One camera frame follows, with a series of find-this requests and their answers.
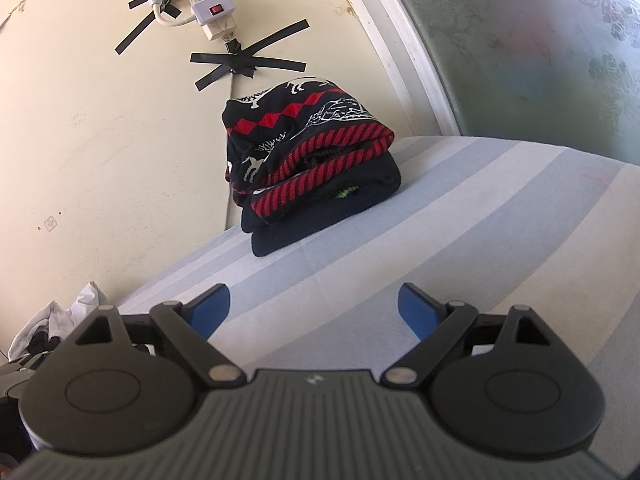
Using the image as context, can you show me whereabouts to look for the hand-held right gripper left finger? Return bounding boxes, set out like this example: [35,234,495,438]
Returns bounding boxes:
[74,283,247,389]

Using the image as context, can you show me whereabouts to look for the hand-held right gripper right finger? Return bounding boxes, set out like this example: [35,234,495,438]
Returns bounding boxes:
[382,283,557,389]

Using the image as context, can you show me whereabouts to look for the navy red reindeer knit sweater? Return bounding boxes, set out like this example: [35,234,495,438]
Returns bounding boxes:
[222,75,402,258]

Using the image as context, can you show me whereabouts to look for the blue grey striped bed sheet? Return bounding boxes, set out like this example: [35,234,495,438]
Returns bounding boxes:
[115,135,640,480]

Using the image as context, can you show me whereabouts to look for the white crumpled cloth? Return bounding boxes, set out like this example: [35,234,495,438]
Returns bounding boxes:
[7,281,105,361]

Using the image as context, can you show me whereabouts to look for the dark cloth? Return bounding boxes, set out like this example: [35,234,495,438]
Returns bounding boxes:
[0,395,32,466]

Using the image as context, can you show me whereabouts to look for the frosted patterned window glass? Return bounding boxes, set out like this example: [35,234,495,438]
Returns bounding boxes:
[375,0,640,162]

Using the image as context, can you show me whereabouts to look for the thin grey wall cable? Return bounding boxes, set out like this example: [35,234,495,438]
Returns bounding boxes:
[220,72,236,133]

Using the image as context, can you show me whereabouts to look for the white window frame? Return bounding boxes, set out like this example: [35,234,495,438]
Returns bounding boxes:
[322,0,482,137]

